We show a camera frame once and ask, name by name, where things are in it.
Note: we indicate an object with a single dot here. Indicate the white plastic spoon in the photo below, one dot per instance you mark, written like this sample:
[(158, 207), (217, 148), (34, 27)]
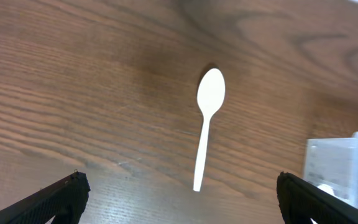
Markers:
[(210, 98)]

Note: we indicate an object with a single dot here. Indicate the clear plastic basket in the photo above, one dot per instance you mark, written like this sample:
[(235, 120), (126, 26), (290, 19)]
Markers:
[(331, 164)]

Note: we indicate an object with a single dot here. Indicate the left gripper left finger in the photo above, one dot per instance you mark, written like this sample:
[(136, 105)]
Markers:
[(62, 202)]

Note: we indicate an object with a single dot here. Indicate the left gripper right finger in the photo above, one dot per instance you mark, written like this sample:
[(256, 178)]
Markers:
[(302, 203)]

